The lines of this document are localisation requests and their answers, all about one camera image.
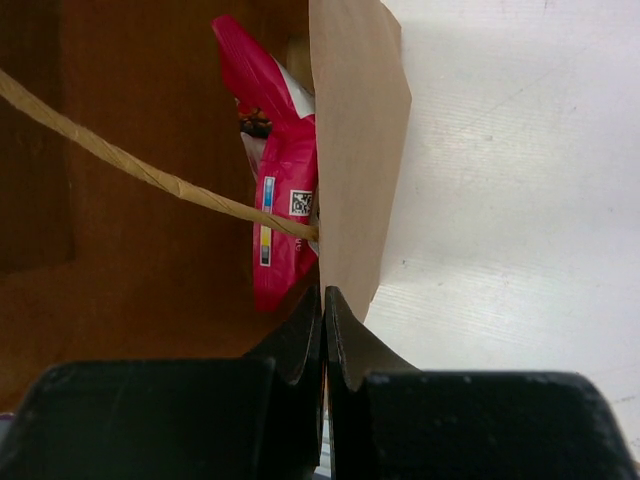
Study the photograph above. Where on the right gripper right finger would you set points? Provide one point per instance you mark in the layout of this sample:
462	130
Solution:
391	420

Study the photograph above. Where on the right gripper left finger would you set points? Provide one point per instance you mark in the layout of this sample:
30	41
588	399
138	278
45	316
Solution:
258	416

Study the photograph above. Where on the brown paper bag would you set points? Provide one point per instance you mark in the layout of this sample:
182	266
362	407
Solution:
98	265

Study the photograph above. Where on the large pink cookie bag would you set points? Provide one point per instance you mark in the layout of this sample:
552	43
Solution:
276	118

